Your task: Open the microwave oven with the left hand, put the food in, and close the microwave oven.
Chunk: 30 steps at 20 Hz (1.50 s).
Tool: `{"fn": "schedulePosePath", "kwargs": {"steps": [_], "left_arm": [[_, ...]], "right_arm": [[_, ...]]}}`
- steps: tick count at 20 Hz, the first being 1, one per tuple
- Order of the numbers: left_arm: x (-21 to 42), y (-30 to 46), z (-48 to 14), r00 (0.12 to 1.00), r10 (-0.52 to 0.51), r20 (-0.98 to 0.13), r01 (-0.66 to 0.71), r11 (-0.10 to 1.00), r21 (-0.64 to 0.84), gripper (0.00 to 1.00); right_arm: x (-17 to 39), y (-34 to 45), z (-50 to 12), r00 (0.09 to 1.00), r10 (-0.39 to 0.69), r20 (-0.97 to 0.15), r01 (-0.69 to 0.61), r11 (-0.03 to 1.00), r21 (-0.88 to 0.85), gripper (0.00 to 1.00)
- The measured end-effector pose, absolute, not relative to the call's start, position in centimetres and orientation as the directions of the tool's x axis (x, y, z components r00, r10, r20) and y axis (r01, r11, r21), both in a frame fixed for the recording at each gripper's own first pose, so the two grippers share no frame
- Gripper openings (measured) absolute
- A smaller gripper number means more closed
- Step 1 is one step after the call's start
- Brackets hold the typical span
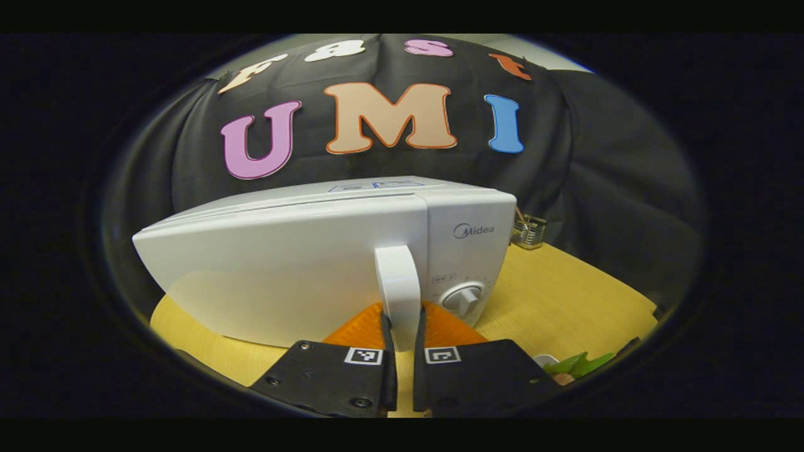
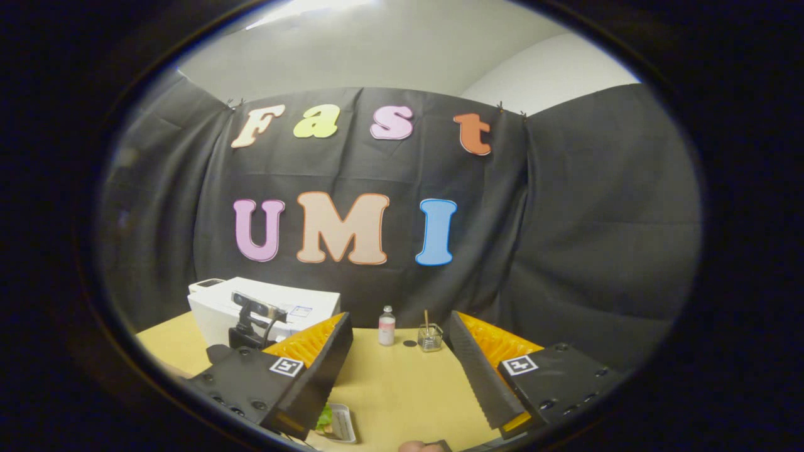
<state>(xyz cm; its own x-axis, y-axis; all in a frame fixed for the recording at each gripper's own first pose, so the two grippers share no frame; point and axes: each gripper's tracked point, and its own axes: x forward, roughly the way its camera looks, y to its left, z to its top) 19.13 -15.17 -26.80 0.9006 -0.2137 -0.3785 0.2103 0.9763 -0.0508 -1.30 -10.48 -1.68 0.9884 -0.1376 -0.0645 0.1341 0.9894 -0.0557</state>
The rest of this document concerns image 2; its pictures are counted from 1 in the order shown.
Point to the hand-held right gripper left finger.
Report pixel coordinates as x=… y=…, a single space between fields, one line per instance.
x=326 y=370

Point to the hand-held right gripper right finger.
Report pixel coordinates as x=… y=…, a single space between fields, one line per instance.
x=480 y=376

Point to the green lettuce leaf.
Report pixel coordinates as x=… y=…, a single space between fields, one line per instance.
x=324 y=419

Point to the small bottle with pink label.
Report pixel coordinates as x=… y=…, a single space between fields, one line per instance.
x=387 y=329

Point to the white microwave oven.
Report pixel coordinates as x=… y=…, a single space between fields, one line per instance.
x=208 y=312

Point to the white food tray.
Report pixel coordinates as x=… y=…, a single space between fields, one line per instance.
x=342 y=424

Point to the small glass cup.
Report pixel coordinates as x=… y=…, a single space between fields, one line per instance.
x=430 y=340

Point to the wooden stick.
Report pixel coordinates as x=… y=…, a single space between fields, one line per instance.
x=427 y=319

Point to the black backdrop cloth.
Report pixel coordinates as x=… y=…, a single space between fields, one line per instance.
x=597 y=220

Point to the small white device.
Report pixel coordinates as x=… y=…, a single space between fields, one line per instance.
x=206 y=284

